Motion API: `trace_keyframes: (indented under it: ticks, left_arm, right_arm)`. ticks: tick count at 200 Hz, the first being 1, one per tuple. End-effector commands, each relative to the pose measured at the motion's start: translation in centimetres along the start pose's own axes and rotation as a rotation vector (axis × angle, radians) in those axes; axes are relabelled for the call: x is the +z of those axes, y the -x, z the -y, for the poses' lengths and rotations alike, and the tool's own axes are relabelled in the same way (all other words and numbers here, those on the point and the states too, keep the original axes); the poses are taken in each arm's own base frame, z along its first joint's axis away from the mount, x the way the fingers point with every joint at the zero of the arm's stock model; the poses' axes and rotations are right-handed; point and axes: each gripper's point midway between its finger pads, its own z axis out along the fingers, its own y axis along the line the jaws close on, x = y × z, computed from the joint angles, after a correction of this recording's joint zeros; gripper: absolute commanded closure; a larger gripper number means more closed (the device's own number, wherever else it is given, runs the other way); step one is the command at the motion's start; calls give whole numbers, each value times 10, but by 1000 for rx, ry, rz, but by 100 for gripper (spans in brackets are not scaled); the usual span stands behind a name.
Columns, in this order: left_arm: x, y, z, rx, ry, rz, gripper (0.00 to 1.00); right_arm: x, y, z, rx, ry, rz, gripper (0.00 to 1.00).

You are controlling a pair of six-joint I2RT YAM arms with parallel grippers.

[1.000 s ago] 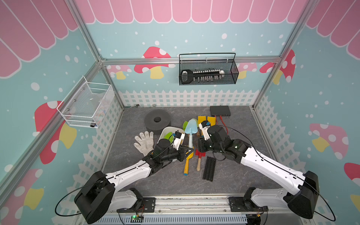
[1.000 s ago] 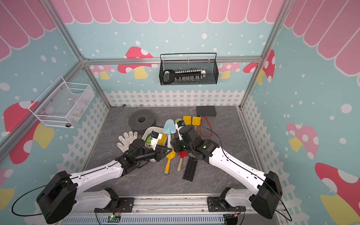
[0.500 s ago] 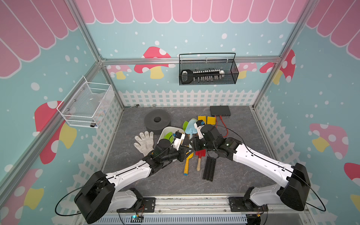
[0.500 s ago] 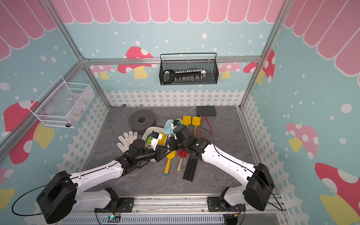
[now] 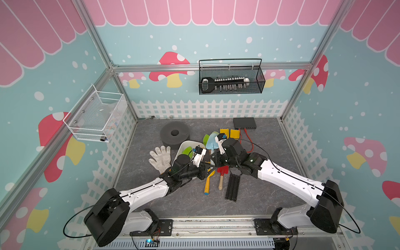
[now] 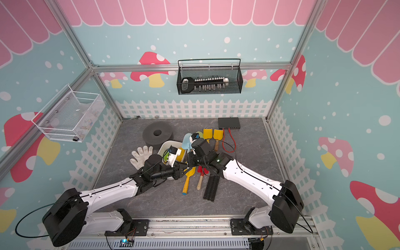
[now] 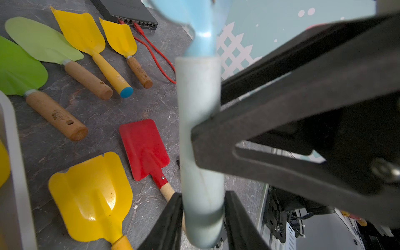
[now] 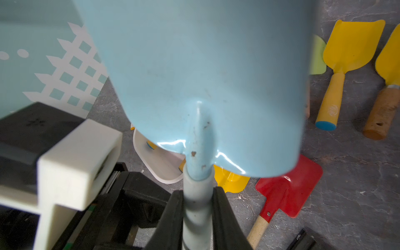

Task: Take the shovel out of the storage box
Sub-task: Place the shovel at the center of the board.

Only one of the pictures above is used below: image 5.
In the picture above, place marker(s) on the black network switch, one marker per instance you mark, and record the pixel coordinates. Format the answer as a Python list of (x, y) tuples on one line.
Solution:
[(244, 123)]

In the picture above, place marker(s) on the black socket set rail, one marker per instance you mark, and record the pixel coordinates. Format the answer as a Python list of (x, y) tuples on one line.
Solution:
[(210, 85)]

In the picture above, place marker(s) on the white wire mesh wall basket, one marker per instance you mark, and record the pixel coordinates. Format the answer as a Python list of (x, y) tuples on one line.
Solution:
[(96, 116)]

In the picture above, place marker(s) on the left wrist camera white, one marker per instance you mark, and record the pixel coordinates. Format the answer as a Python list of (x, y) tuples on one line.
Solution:
[(198, 154)]

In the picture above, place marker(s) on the bright green trowel wooden handle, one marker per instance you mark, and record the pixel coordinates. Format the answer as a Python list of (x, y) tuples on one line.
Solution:
[(205, 140)]

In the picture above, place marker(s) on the yellow plastic shovel blue cap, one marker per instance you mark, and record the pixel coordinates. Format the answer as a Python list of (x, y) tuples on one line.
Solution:
[(226, 132)]

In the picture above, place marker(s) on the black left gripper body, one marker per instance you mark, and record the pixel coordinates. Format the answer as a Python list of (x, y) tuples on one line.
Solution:
[(194, 172)]

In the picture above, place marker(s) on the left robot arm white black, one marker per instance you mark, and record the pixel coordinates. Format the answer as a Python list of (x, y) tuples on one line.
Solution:
[(115, 212)]

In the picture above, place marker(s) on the small green circuit board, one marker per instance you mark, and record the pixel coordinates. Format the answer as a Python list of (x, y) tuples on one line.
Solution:
[(152, 243)]

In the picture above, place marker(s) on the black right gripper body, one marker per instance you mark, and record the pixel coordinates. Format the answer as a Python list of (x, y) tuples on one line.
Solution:
[(223, 159)]

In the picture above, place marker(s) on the red trowel wooden handle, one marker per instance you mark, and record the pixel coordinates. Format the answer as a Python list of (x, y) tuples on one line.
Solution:
[(222, 171)]

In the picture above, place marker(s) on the green plastic shovel yellow handle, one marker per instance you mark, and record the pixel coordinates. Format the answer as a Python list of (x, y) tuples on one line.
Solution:
[(188, 151)]

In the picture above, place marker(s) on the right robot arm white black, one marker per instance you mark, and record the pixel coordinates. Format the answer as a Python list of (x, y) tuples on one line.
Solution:
[(323, 201)]

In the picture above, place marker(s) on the black aluminium extrusion bar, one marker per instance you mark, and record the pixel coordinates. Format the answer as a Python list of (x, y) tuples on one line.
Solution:
[(233, 187)]

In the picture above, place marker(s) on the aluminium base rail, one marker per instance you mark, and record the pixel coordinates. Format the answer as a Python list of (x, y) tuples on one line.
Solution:
[(231, 233)]

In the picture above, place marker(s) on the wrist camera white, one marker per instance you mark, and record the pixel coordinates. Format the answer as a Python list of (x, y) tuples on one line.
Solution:
[(198, 154), (220, 138)]

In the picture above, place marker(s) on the light blue plastic shovel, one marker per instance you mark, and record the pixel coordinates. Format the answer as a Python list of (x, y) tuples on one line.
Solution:
[(211, 144)]

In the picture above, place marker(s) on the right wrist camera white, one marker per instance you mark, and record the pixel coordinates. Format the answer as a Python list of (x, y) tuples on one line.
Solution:
[(220, 138)]

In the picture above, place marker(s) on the black wire mesh wall basket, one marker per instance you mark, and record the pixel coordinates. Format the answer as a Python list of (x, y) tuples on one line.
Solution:
[(231, 76)]

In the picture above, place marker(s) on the white knit work glove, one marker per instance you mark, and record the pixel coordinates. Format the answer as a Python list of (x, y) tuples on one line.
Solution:
[(161, 158)]

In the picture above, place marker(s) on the white plastic storage box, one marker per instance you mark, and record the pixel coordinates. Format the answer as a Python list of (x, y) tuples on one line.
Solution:
[(187, 144)]

